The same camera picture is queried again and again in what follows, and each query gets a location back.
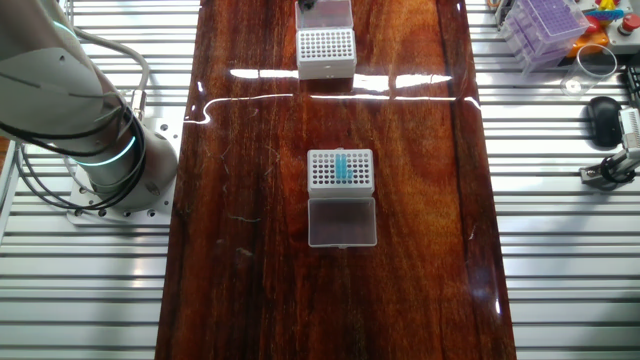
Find white hinged pipette tip box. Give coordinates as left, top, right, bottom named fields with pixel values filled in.
left=306, top=148, right=379, bottom=250
left=294, top=0, right=358, bottom=81

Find purple pipette tip box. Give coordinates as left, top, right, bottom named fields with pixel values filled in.
left=499, top=0, right=590, bottom=76

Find glossy wooden board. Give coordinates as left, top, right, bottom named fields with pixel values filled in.
left=154, top=0, right=517, bottom=360

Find clear plastic cup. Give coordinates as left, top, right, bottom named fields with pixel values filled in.
left=558, top=43, right=619, bottom=97

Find colourful plastic toy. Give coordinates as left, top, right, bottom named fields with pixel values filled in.
left=584, top=0, right=626, bottom=24

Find black computer mouse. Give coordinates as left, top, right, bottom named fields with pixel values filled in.
left=585, top=95, right=624, bottom=150

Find red emergency stop button box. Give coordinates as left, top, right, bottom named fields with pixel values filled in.
left=602, top=13, right=640, bottom=55

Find black keyboard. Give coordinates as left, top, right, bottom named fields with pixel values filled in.
left=624, top=64, right=640, bottom=109

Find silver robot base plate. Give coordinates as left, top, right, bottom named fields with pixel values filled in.
left=67, top=117, right=184, bottom=226

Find grey cable with metal connector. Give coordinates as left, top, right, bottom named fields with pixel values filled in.
left=72, top=25, right=152, bottom=124

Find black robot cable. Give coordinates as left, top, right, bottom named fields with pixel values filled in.
left=0, top=97, right=148, bottom=211

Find silver depth camera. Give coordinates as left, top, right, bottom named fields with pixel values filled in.
left=617, top=106, right=640, bottom=151

